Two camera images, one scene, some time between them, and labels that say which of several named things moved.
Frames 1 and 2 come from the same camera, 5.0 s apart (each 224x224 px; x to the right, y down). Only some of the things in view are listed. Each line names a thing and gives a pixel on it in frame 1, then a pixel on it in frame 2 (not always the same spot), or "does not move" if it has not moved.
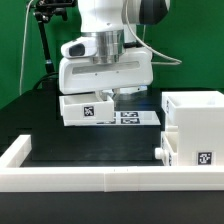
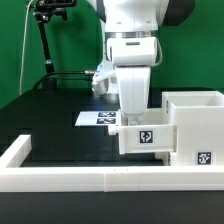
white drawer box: (86, 109) → (153, 135)
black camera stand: (42, 14) does not move
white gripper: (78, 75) → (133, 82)
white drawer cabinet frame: (199, 118) does not move
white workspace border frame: (17, 178) does not move
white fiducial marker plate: (134, 118) → (97, 118)
